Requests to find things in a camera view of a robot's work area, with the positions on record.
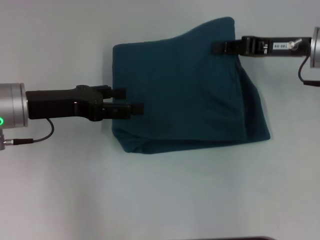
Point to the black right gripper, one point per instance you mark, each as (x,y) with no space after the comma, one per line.
(290,46)

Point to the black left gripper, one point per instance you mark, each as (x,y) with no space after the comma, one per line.
(62,105)

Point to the teal printed t-shirt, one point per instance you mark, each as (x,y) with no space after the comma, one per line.
(187,100)

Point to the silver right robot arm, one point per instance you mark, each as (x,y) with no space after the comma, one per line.
(315,47)

